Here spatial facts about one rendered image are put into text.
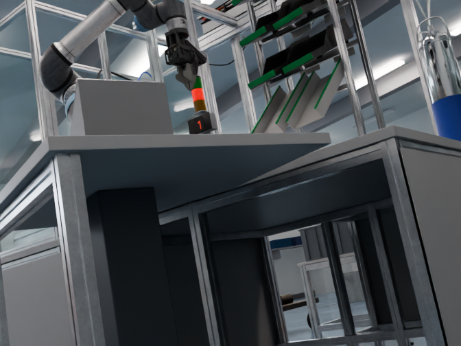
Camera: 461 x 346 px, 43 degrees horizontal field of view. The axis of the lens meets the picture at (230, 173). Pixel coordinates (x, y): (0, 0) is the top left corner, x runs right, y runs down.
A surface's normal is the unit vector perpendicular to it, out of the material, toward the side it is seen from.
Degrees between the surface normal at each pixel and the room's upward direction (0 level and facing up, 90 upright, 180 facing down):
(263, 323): 90
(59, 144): 90
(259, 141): 90
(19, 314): 90
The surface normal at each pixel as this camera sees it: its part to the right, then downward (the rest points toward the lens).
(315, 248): -0.63, -0.04
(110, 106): 0.52, -0.26
